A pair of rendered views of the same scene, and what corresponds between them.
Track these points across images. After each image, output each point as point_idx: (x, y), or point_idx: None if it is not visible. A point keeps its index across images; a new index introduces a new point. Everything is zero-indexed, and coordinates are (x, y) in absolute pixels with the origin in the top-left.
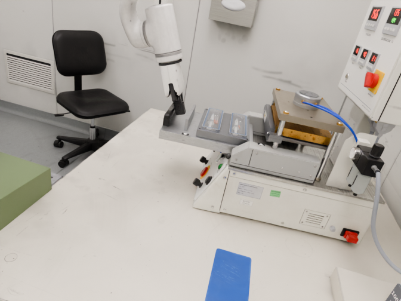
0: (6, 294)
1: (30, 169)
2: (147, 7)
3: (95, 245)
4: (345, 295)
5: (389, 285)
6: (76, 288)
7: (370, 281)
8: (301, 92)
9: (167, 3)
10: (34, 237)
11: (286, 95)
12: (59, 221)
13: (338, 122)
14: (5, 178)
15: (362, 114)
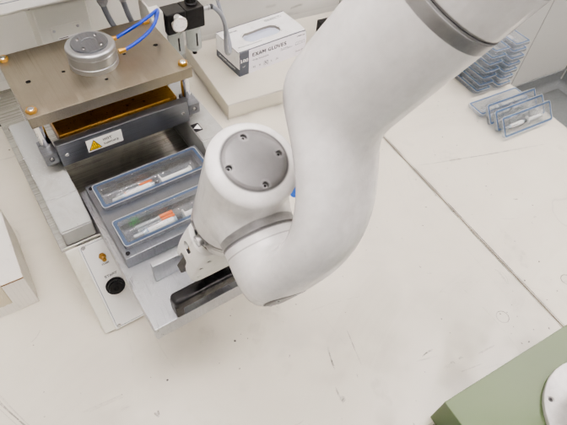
0: (509, 278)
1: (478, 412)
2: (288, 178)
3: (413, 277)
4: (258, 94)
5: (211, 76)
6: (450, 247)
7: (221, 85)
8: (100, 48)
9: (251, 125)
10: (474, 330)
11: (61, 92)
12: (440, 338)
13: (147, 20)
14: (519, 398)
15: (84, 2)
